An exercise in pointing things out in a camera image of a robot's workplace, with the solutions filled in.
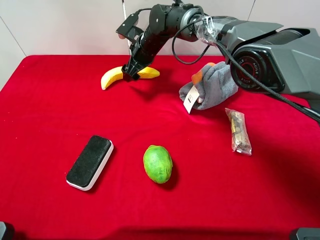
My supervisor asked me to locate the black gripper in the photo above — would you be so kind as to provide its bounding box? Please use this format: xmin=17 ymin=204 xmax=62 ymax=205
xmin=121 ymin=24 xmax=172 ymax=81

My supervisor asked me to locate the yellow banana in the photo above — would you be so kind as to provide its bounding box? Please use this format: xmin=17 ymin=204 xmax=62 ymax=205
xmin=100 ymin=66 xmax=160 ymax=90

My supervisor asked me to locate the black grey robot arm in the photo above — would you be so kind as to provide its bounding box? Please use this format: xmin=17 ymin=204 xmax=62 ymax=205
xmin=116 ymin=0 xmax=320 ymax=121

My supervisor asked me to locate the white towel tag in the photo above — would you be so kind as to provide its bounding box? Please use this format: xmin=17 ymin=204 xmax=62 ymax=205
xmin=183 ymin=85 xmax=200 ymax=114

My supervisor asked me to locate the red tablecloth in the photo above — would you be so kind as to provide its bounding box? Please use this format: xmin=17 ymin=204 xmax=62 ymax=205
xmin=0 ymin=55 xmax=320 ymax=240

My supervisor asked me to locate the grey and orange towel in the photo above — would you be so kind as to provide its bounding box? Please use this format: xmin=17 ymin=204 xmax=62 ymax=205
xmin=179 ymin=61 xmax=238 ymax=110

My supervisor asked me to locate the green mango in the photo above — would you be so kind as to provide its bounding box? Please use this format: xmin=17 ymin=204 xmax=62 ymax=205
xmin=143 ymin=145 xmax=173 ymax=184

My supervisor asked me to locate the black and white board eraser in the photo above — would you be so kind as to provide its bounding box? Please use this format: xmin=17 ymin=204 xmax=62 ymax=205
xmin=65 ymin=135 xmax=114 ymax=191

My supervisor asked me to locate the clear snack packet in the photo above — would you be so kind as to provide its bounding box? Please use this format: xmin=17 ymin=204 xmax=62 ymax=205
xmin=225 ymin=108 xmax=252 ymax=156

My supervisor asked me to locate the dark block bottom left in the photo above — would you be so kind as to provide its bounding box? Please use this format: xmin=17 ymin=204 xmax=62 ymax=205
xmin=0 ymin=221 xmax=15 ymax=240

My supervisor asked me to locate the dark block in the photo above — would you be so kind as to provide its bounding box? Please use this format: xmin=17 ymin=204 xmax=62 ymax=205
xmin=289 ymin=227 xmax=320 ymax=240
xmin=0 ymin=221 xmax=15 ymax=240

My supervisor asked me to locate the dark block bottom right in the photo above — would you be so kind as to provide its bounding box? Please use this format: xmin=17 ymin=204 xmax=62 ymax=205
xmin=289 ymin=227 xmax=320 ymax=240

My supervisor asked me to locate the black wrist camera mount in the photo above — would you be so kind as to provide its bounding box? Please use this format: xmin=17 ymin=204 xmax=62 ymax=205
xmin=116 ymin=11 xmax=144 ymax=44

